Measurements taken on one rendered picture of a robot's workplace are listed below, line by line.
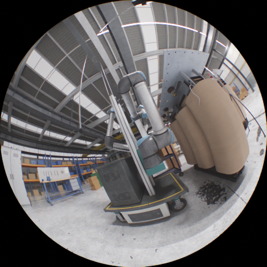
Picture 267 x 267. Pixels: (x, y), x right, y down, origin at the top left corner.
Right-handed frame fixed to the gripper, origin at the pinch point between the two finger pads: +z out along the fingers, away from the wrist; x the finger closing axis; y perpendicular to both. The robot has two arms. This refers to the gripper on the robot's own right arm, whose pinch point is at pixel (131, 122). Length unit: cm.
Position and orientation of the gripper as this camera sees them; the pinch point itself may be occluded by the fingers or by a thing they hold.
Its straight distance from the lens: 134.8
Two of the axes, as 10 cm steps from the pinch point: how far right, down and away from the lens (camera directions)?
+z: -5.0, 6.4, 5.9
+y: -8.7, -4.1, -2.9
